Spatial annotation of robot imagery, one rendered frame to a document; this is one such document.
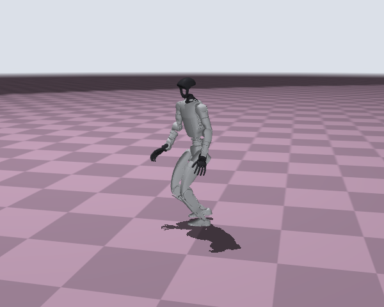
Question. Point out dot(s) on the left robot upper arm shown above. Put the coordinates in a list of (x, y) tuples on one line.
[(202, 111)]

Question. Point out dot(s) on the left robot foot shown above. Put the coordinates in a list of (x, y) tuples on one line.
[(200, 222)]

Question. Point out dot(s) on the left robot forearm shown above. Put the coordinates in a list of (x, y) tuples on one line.
[(206, 142)]

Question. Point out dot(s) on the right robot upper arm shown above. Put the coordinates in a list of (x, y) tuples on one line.
[(178, 124)]

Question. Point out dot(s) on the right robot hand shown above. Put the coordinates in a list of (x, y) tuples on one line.
[(158, 152)]

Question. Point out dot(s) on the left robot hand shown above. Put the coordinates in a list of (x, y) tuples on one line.
[(201, 163)]

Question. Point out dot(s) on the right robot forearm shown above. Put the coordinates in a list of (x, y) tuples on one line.
[(171, 139)]

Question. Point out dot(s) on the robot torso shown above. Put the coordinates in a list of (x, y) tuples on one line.
[(192, 124)]

